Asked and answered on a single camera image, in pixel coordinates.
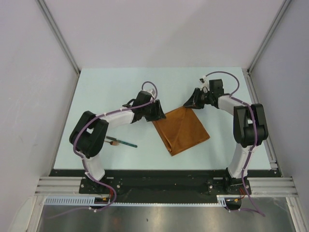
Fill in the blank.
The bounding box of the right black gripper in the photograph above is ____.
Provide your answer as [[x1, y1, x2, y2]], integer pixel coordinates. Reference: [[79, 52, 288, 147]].
[[183, 87, 213, 109]]

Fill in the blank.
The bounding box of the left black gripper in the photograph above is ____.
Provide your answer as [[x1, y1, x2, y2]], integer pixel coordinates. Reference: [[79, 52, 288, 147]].
[[141, 100, 166, 122]]

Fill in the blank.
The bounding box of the orange cloth napkin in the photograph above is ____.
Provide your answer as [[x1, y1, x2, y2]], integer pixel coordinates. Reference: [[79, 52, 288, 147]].
[[153, 107, 210, 156]]

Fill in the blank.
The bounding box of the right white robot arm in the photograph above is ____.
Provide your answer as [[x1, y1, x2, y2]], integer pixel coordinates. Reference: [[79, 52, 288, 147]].
[[183, 78, 268, 194]]

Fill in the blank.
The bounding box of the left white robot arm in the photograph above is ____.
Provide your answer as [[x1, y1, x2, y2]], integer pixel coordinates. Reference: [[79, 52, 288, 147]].
[[69, 90, 166, 193]]

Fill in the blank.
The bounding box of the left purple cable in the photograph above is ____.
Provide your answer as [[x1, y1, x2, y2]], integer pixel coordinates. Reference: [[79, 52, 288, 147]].
[[45, 81, 159, 219]]

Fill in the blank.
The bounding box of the purple cable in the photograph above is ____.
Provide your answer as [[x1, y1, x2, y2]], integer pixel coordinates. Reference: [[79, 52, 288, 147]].
[[199, 71, 266, 217], [45, 81, 159, 219]]

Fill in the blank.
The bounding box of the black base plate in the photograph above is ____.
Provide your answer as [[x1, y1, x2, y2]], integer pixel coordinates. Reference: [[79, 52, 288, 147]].
[[50, 170, 279, 211]]

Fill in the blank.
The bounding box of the right aluminium side rail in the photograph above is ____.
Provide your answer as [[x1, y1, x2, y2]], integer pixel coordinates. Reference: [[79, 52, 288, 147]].
[[242, 69, 280, 171]]

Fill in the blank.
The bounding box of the white slotted cable duct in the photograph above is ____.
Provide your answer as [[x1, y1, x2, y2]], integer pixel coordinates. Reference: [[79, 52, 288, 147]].
[[44, 196, 226, 207]]

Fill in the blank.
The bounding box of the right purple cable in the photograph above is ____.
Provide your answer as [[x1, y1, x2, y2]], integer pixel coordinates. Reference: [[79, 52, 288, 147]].
[[199, 71, 266, 217]]

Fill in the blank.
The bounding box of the aluminium front rail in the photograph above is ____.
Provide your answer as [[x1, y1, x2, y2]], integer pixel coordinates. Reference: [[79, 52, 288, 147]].
[[35, 177, 298, 197]]

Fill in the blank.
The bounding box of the right aluminium corner post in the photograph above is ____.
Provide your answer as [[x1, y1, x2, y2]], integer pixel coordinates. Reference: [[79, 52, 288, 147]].
[[247, 0, 293, 74]]

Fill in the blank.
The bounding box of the aluminium corner post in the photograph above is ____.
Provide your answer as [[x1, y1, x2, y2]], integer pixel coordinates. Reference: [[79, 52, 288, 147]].
[[35, 0, 81, 76], [247, 0, 293, 74]]

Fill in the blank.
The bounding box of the left aluminium corner post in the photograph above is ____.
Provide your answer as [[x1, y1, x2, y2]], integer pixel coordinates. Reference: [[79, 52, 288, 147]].
[[35, 0, 81, 76]]

